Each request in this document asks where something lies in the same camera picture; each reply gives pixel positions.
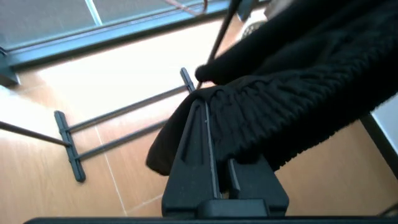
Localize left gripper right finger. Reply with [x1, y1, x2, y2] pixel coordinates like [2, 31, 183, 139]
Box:
[222, 154, 290, 218]

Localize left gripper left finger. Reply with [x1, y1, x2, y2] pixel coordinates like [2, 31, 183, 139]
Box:
[161, 98, 220, 218]

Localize black shorts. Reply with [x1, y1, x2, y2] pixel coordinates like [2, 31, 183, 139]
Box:
[145, 0, 398, 177]

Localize black clothes rack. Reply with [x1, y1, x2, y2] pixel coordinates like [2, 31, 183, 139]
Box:
[0, 0, 243, 184]

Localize pink clothes hanger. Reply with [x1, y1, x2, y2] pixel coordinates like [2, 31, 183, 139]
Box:
[164, 0, 208, 16]

